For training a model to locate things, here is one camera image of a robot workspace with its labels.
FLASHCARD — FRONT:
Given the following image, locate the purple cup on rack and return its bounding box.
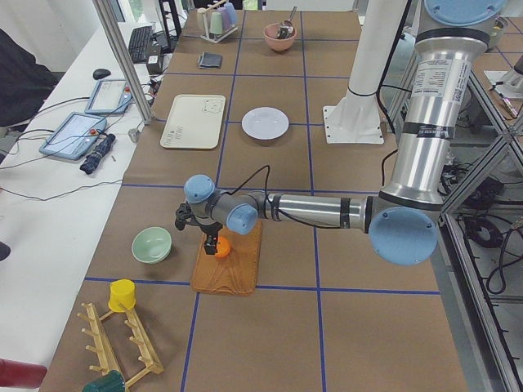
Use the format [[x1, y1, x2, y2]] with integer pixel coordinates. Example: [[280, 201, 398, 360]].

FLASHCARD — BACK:
[[217, 2, 238, 29]]

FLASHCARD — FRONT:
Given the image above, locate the red bottle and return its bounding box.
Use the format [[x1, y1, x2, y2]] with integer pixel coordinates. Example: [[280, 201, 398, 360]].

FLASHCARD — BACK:
[[1, 359, 47, 390]]

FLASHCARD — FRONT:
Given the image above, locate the metal ice scoop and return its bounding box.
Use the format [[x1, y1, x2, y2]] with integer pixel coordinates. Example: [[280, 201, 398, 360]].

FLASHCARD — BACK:
[[276, 6, 297, 39]]

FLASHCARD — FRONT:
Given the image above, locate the wooden cup rack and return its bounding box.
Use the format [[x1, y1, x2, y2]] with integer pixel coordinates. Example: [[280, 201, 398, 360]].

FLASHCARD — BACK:
[[77, 302, 165, 391]]

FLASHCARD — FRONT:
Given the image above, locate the folded dark umbrella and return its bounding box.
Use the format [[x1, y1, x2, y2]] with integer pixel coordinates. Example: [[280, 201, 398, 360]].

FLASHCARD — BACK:
[[79, 134, 116, 175]]

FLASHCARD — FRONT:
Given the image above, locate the white plate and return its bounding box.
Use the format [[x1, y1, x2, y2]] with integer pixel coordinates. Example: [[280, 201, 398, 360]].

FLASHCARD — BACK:
[[241, 107, 289, 140]]

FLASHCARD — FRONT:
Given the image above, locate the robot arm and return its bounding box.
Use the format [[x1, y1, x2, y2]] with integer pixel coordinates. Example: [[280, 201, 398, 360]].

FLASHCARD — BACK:
[[175, 1, 505, 265]]

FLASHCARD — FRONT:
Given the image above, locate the green cup on rack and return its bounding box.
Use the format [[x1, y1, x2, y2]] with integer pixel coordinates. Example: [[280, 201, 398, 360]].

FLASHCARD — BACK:
[[209, 11, 224, 36]]

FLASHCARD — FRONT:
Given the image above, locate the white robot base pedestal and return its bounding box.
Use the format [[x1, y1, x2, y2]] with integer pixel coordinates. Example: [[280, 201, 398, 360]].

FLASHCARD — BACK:
[[324, 0, 410, 145]]

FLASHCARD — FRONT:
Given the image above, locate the wooden cutting board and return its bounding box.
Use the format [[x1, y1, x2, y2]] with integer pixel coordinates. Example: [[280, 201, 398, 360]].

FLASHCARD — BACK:
[[190, 220, 262, 296]]

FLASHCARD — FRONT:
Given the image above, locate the teach pendant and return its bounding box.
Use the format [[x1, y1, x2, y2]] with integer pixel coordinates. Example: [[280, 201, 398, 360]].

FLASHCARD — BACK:
[[39, 112, 107, 161], [84, 79, 132, 115]]

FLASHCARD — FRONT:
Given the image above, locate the near teach pendant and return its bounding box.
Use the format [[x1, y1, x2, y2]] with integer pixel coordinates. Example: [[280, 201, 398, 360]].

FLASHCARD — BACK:
[[39, 112, 107, 161]]

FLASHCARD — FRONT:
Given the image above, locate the aluminium frame post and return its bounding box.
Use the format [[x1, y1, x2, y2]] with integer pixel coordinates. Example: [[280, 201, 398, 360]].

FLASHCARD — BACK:
[[92, 0, 153, 125]]

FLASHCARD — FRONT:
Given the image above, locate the dark green cup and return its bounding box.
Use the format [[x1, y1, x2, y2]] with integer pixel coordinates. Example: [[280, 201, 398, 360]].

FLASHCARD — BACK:
[[82, 370, 126, 392]]

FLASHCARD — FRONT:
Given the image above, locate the black computer mouse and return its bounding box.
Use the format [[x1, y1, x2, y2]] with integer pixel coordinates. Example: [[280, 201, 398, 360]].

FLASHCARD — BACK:
[[92, 69, 111, 80]]

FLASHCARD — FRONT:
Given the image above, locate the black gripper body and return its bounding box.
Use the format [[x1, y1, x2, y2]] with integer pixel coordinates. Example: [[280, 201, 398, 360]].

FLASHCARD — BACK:
[[203, 223, 222, 242]]

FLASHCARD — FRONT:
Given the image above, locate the orange fruit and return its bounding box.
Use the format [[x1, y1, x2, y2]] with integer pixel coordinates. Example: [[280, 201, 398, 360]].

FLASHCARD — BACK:
[[214, 236, 231, 259]]

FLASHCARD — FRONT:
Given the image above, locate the black keyboard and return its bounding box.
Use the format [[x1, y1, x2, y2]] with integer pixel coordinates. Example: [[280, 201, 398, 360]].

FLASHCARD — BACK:
[[127, 25, 153, 64]]

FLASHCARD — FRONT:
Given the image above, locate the far teach pendant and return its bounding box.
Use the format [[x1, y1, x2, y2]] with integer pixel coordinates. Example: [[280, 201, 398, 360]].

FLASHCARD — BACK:
[[84, 79, 132, 115]]

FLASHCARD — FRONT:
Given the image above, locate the small black box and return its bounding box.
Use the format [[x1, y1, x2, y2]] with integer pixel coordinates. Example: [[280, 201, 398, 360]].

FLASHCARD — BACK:
[[146, 55, 163, 75]]

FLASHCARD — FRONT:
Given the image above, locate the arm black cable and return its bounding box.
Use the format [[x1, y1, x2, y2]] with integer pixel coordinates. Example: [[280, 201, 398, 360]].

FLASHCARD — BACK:
[[228, 164, 272, 201]]

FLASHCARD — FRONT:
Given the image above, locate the green bowl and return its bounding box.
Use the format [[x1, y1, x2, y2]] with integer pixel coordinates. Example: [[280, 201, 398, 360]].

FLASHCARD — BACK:
[[132, 227, 172, 264]]

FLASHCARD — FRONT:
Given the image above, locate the pink bowl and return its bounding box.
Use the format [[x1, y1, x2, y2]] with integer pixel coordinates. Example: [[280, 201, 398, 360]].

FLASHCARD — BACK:
[[263, 23, 297, 52]]

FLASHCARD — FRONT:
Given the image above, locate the grey folded cloth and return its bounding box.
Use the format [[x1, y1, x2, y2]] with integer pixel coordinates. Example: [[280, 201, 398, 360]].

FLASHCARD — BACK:
[[198, 52, 222, 69]]

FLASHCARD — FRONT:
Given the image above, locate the yellow cup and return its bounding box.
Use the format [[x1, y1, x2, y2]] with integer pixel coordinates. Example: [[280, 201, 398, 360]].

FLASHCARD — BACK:
[[108, 279, 136, 313]]

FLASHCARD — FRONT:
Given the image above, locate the cream bear tray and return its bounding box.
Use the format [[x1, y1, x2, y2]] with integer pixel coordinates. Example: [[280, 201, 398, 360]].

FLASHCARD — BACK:
[[159, 94, 226, 149]]

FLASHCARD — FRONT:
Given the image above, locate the white wire cup rack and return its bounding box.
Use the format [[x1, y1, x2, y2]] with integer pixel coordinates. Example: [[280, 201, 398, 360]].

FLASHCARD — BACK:
[[200, 25, 239, 43]]

